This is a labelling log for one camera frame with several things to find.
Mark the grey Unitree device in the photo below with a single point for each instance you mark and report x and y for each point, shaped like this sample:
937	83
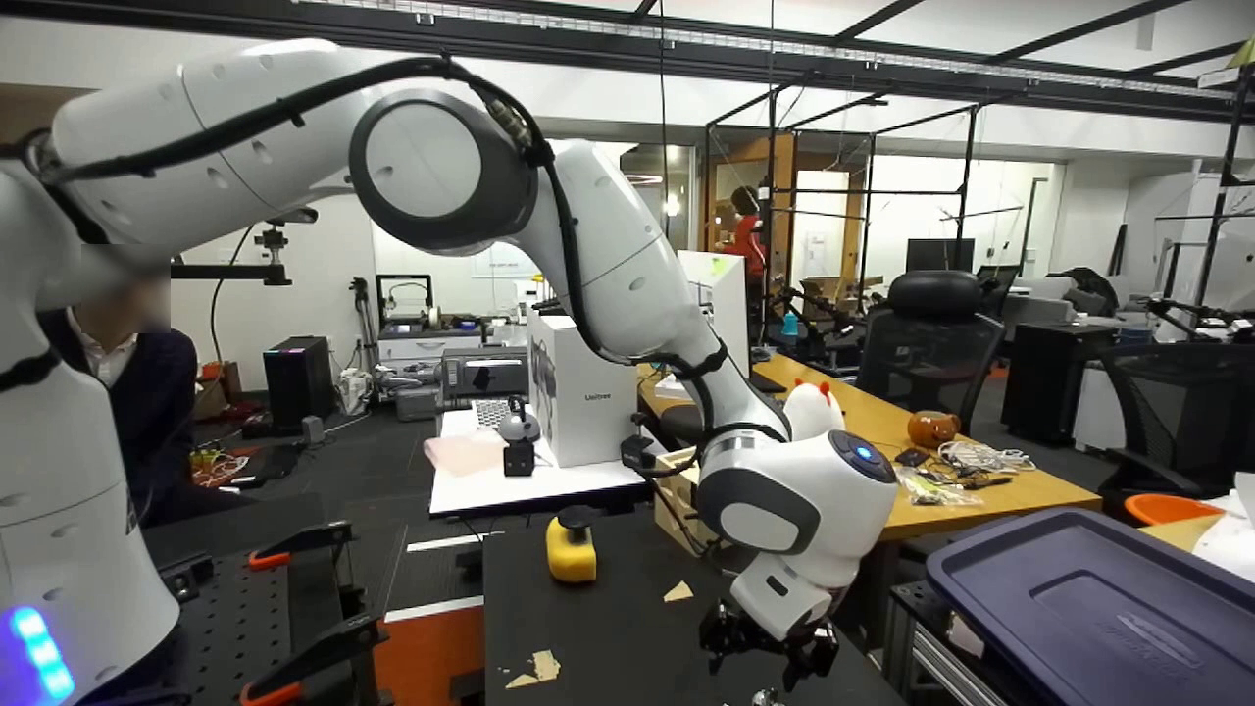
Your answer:
482	372

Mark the black mesh chair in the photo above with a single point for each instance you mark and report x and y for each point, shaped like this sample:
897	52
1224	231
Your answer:
1182	405

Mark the black office chair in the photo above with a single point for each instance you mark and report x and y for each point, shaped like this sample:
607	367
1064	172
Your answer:
928	337

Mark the person in red top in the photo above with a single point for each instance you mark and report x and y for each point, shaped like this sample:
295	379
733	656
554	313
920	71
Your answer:
747	241

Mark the white paper sheet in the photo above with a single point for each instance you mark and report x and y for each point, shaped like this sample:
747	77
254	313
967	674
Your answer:
1230	524

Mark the black camera on stand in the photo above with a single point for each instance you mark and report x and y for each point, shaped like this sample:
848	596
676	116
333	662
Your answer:
268	241

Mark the person in dark jacket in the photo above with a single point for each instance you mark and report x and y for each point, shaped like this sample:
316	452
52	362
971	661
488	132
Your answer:
141	393

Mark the pale pink paper sheet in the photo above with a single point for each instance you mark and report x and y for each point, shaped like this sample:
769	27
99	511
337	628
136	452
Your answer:
463	452

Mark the black stand base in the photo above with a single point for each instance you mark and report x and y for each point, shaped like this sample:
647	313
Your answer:
520	456

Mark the yellow tape dispenser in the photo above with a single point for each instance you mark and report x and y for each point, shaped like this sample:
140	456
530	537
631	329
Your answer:
569	563

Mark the navy plastic storage bin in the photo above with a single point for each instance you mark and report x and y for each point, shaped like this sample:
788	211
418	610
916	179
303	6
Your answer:
1101	613

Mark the pile of plastic wrappers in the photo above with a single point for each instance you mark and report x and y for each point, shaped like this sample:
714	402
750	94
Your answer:
962	469

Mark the orange bowl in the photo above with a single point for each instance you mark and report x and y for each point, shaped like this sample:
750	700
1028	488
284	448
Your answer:
1166	507

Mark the large white cardboard box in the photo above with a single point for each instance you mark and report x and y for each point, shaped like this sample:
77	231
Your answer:
574	393

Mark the orange plastic panel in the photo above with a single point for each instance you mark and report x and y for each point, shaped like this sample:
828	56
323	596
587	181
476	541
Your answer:
434	661

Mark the orange pumpkin ball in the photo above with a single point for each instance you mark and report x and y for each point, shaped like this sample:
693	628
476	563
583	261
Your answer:
932	428

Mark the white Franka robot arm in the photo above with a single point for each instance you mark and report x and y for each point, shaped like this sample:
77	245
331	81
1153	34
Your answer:
238	158

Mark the black background monitor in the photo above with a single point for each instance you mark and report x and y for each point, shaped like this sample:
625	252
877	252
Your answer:
937	252

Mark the black PC tower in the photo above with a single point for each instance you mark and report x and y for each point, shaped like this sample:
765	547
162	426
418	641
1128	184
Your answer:
299	379

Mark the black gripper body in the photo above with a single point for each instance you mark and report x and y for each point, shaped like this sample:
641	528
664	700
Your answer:
769	634

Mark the small beige paper scrap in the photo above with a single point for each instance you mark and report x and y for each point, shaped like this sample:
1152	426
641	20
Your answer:
676	589

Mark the small framed screen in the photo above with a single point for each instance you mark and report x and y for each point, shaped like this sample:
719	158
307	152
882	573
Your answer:
401	299

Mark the wooden desk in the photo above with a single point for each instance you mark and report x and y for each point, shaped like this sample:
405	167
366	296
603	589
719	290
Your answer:
994	494

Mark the black cabinet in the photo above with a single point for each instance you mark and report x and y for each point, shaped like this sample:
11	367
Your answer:
1043	379

